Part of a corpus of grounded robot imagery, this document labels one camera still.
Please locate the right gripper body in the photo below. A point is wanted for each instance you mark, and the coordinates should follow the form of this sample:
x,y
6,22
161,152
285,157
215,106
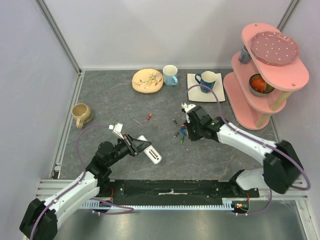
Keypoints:
x,y
192,123

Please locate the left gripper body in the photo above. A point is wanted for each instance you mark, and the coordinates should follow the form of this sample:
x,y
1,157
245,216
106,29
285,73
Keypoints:
x,y
129,145

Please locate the white remote control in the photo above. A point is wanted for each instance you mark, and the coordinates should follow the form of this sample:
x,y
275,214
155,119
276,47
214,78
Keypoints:
x,y
153,154

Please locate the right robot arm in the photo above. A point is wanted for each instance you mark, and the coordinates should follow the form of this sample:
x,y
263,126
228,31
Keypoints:
x,y
281,166

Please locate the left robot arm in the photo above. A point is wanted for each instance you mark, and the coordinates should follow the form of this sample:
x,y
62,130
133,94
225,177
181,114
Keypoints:
x,y
43,218

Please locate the light blue battery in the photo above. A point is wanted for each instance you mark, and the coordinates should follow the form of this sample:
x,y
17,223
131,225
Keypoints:
x,y
183,132

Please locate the green battery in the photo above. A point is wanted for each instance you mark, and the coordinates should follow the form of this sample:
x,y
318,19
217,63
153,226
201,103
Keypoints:
x,y
182,140

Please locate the white square plate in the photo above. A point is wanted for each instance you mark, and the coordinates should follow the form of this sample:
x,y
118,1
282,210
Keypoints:
x,y
196,95

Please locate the dark blue mug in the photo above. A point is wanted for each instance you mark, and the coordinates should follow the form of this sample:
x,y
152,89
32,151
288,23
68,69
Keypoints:
x,y
207,80

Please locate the beige ceramic mug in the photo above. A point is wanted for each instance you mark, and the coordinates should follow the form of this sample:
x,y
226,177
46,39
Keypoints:
x,y
82,114

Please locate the light blue mug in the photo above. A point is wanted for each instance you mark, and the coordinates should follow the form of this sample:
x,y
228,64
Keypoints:
x,y
170,73

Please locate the yellow floral plate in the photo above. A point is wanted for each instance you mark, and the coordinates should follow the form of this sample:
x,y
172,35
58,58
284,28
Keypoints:
x,y
147,81

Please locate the bowl with fruit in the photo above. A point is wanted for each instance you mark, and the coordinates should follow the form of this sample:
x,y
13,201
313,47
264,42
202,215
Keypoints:
x,y
258,86

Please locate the grey blue cup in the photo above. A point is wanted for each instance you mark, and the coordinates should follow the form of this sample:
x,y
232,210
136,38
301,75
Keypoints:
x,y
244,56

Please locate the pink dotted plate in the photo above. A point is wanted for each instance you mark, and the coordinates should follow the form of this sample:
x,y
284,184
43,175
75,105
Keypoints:
x,y
274,48

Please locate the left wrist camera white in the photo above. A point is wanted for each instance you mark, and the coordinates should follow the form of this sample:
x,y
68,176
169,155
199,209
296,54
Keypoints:
x,y
117,130

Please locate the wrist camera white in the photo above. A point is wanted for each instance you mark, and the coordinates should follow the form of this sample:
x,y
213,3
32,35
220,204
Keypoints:
x,y
186,108
117,130

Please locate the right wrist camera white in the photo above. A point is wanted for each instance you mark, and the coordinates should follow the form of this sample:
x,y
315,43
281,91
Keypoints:
x,y
186,108

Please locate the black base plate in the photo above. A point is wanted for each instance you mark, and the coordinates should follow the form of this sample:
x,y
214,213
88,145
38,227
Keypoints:
x,y
173,192

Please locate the white slotted cable duct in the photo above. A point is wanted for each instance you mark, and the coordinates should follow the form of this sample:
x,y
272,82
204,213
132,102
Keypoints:
x,y
226,205

